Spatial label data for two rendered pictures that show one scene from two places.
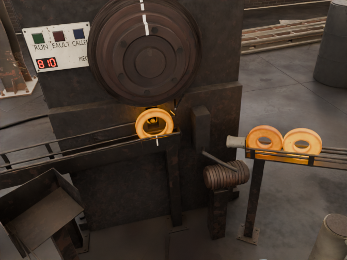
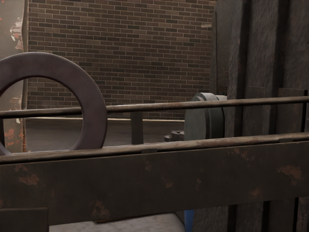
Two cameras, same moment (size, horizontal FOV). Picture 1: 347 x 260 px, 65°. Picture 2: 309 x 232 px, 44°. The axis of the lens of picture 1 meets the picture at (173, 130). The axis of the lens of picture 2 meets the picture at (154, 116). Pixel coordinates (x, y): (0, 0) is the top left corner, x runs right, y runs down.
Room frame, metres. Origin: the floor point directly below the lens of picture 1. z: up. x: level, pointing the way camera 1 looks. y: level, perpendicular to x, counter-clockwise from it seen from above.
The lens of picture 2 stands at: (0.41, 1.03, 0.74)
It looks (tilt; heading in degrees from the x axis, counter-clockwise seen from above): 6 degrees down; 357
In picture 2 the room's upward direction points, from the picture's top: 3 degrees clockwise
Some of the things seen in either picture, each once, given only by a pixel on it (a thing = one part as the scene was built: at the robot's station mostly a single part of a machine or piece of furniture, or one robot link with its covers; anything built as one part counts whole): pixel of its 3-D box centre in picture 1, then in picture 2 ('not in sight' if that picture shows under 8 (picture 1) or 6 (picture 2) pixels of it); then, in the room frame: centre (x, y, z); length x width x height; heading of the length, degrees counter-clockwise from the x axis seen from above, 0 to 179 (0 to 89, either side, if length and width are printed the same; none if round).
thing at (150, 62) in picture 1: (150, 61); not in sight; (1.02, 0.07, 1.12); 0.28 x 0.06 x 0.28; 100
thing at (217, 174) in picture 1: (223, 200); not in sight; (1.05, -0.26, 0.27); 0.22 x 0.13 x 0.53; 100
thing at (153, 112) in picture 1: (154, 126); not in sight; (1.13, 0.09, 0.75); 0.18 x 0.03 x 0.18; 99
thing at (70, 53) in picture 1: (62, 47); not in sight; (1.17, 0.44, 1.15); 0.26 x 0.02 x 0.18; 100
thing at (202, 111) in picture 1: (200, 129); not in sight; (1.18, -0.14, 0.68); 0.11 x 0.08 x 0.24; 10
